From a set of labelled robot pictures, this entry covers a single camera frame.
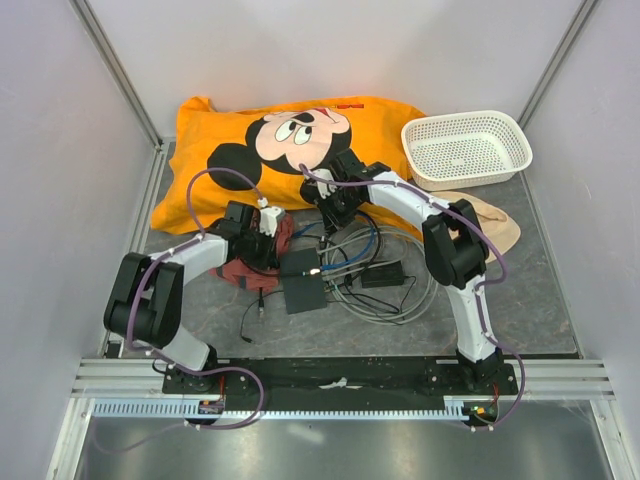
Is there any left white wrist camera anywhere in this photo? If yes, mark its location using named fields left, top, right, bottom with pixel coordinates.
left=258, top=197, right=286, bottom=237

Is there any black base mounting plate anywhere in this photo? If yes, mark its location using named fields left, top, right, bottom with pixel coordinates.
left=162, top=355, right=517, bottom=399

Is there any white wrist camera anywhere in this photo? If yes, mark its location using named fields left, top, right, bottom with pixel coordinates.
left=305, top=168, right=335, bottom=185
left=258, top=197, right=286, bottom=237

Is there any beige cloth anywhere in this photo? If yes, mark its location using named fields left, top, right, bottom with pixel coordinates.
left=437, top=191, right=521, bottom=254

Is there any grey ethernet cable bundle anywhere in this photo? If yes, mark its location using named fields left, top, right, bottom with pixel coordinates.
left=319, top=224, right=441, bottom=326

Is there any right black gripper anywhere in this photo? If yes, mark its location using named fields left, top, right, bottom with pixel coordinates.
left=315, top=188, right=363, bottom=238

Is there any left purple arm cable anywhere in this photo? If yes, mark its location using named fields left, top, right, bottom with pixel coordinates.
left=122, top=168, right=266, bottom=374

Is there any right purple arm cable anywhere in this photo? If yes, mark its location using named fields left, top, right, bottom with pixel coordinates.
left=298, top=163, right=526, bottom=431

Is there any black network switch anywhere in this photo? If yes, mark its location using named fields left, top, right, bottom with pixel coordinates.
left=280, top=248, right=327, bottom=315

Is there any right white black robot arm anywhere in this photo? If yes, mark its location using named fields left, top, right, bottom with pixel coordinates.
left=299, top=150, right=503, bottom=394

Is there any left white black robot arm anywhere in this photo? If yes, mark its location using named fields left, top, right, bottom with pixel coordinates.
left=103, top=201, right=285, bottom=393

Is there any blue ethernet cable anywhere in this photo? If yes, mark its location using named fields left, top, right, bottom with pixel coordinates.
left=294, top=222, right=379, bottom=274

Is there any black power adapter brick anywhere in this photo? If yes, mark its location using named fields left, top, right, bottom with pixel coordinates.
left=361, top=261, right=405, bottom=289

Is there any black power plug cable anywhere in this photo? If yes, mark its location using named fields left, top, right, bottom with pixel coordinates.
left=238, top=272, right=311, bottom=345

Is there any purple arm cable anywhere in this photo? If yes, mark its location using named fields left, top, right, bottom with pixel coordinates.
left=298, top=163, right=526, bottom=431
left=122, top=168, right=266, bottom=374

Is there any red cloth garment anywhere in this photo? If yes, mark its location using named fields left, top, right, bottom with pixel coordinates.
left=208, top=213, right=294, bottom=293

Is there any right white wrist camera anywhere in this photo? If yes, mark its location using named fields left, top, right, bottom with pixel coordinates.
left=305, top=168, right=335, bottom=185

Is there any grey slotted cable duct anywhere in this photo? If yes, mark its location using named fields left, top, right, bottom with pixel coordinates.
left=92, top=398, right=479, bottom=421

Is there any orange cartoon mouse pillow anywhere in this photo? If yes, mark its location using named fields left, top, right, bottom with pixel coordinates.
left=150, top=96, right=425, bottom=235

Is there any white perforated plastic basket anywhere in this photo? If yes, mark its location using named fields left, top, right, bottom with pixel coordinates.
left=401, top=110, right=533, bottom=192

